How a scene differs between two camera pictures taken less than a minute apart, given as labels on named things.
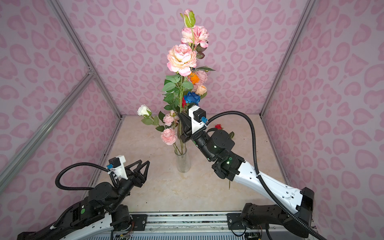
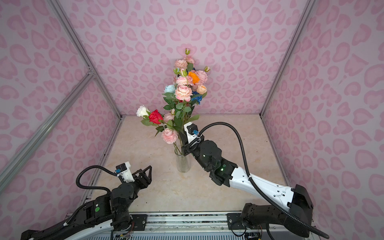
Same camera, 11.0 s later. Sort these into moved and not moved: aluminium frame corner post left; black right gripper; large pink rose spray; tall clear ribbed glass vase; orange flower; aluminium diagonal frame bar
Moved: large pink rose spray; black right gripper
Not moved: tall clear ribbed glass vase; aluminium diagonal frame bar; orange flower; aluminium frame corner post left
